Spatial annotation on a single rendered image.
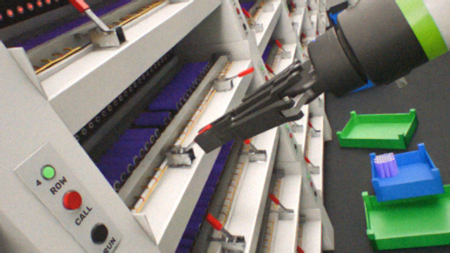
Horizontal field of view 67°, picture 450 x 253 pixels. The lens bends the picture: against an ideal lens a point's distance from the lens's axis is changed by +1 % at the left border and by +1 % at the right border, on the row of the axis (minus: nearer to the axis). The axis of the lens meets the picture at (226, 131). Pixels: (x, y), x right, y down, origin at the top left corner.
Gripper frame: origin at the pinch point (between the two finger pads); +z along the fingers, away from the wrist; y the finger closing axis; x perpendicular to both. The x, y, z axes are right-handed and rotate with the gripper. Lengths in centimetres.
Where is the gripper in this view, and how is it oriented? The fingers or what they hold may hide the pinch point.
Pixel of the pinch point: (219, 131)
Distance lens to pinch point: 48.1
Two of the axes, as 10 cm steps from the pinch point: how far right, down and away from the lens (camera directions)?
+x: -6.2, -7.3, -2.9
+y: 2.4, -5.3, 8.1
